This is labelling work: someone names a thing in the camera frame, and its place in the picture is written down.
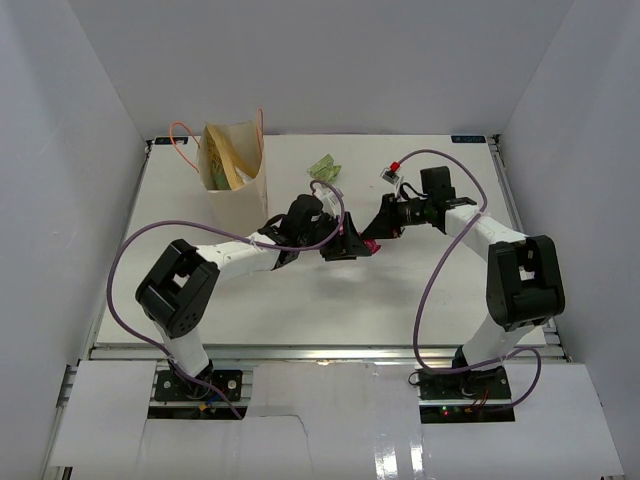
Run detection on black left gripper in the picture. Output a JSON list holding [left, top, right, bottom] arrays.
[[298, 212, 371, 262]]

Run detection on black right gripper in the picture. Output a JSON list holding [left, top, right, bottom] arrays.
[[361, 193, 433, 240]]

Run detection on pink red snack packet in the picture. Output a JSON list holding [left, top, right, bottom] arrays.
[[363, 239, 381, 255]]

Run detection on green snack packet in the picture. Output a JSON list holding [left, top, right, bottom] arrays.
[[307, 154, 342, 184]]

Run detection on large brown kraft snack bag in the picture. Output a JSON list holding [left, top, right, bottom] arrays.
[[199, 124, 258, 191]]

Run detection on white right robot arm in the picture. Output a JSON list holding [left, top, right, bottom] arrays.
[[361, 166, 565, 399]]

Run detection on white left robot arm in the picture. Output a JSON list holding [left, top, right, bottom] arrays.
[[135, 194, 375, 399]]

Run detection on blue right corner label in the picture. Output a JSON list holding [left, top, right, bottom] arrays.
[[451, 135, 486, 144]]

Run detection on blue corner label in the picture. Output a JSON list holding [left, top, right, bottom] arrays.
[[451, 135, 486, 144], [150, 136, 189, 145]]

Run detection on blue left corner label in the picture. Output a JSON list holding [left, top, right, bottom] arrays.
[[150, 136, 189, 145]]

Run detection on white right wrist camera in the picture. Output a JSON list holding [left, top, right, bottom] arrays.
[[381, 162, 403, 189]]

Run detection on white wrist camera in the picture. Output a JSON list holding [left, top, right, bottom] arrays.
[[314, 185, 343, 216], [381, 162, 403, 189]]

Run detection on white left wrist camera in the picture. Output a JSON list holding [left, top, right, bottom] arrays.
[[314, 185, 343, 216]]

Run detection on cream paper bag orange handles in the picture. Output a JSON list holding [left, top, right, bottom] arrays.
[[168, 111, 268, 236]]

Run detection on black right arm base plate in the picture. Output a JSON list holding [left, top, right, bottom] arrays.
[[408, 367, 515, 425]]

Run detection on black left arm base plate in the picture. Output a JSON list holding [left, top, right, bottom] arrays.
[[152, 369, 243, 411]]

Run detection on aluminium front rail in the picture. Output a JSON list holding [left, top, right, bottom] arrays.
[[89, 344, 571, 362]]

